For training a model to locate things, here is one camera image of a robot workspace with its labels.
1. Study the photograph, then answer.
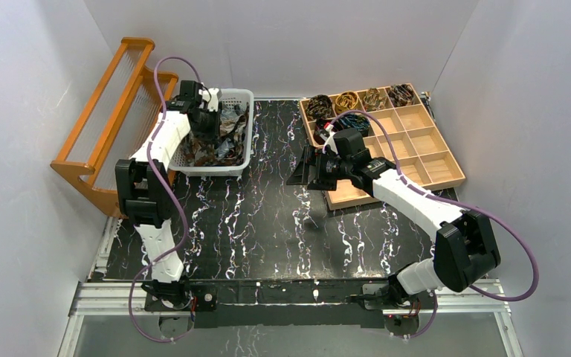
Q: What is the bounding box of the white plastic basket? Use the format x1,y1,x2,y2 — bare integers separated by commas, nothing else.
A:
170,89,254,177

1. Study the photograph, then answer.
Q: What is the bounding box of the wooden compartment tray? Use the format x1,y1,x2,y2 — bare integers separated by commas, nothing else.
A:
299,83,465,190

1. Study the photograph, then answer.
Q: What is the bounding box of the orange grey patterned tie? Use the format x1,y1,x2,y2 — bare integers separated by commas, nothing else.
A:
181,134,219,167

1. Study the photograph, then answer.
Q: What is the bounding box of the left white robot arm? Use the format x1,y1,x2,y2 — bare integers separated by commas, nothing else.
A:
114,80,222,309

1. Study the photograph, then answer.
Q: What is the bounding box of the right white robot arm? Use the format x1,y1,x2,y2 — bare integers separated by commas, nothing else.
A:
286,129,501,306

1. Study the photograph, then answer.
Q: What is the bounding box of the dark camouflage tie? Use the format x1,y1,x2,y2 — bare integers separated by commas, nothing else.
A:
219,103,250,155

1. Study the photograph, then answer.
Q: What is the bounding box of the grey blue tie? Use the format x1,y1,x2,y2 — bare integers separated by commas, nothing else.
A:
214,106,247,166

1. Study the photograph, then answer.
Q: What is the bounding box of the rolled dark red tie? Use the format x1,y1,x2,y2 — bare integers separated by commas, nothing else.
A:
313,119,334,145

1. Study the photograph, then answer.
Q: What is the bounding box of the rolled blue black tie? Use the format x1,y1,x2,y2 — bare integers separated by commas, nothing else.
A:
335,113,371,137

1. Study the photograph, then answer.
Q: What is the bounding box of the rolled yellow tie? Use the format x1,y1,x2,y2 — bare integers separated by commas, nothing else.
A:
334,91,360,115

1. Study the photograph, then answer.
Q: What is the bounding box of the rolled dark brown tie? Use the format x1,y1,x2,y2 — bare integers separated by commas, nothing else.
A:
306,94,335,120

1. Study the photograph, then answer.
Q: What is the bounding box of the rolled brown multicolour tie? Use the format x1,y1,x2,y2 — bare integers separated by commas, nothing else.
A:
362,88,386,112

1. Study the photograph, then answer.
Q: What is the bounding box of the rolled dark striped tie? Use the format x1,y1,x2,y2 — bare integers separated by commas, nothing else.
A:
387,83,415,107

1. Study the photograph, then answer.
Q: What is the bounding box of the orange wooden rack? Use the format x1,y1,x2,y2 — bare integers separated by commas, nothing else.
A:
51,37,178,217

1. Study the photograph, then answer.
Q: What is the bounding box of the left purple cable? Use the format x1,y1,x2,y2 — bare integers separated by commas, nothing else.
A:
127,57,204,344

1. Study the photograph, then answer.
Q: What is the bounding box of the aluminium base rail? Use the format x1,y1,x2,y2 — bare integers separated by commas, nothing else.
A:
59,279,523,356

